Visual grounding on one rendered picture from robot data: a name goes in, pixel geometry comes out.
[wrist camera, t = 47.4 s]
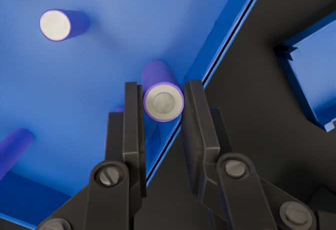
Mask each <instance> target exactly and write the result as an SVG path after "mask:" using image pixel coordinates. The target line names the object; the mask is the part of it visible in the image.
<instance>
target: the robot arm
mask: <svg viewBox="0 0 336 230"><path fill-rule="evenodd" d="M183 93H184V109H183V111H182V113H181V136H182V142H183V148H184V154H185V160H186V166H187V172H188V179H189V185H190V191H191V194H192V195H196V200H197V202H201V204H202V205H204V206H205V207H207V208H208V215H209V220H210V225H211V229H212V230H336V214H334V213H330V212H327V211H323V210H319V209H318V211H317V212H316V211H312V210H311V209H310V208H309V207H308V206H307V205H306V204H304V203H303V202H301V201H300V200H298V199H296V198H295V197H293V196H291V195H290V194H288V193H286V192H285V191H283V190H281V189H280V188H278V187H277V186H275V185H273V184H272V183H270V182H268V181H267V180H265V179H263V178H262V177H260V176H258V174H257V171H256V169H255V166H254V164H253V163H252V161H251V160H250V159H249V158H248V157H247V156H245V155H243V154H241V153H237V152H234V150H233V147H232V144H231V140H230V137H229V134H228V131H227V128H226V125H225V122H224V119H223V116H222V112H221V110H220V108H219V107H209V105H208V102H207V98H206V95H205V91H204V87H203V84H202V81H201V79H189V80H188V83H184V84H183ZM142 198H147V179H146V155H145V131H144V110H143V90H142V84H140V85H138V84H137V81H133V82H125V83H124V111H120V112H108V118H107V130H106V141H105V153H104V161H101V162H99V163H98V164H97V165H95V166H94V168H93V169H92V170H91V173H90V176H89V183H88V184H87V185H86V186H85V187H83V188H82V189H81V190H80V191H78V192H77V193H76V194H75V195H74V196H72V197H71V198H70V199H69V200H67V201H66V202H65V203H64V204H63V205H61V206H60V207H59V208H58V209H56V210H55V211H54V212H53V213H52V214H50V215H49V216H48V217H47V218H45V219H44V220H43V221H42V222H41V223H40V224H39V225H38V226H37V227H36V229H35V230H134V215H135V214H136V213H137V212H138V211H139V210H140V209H141V208H142Z"/></svg>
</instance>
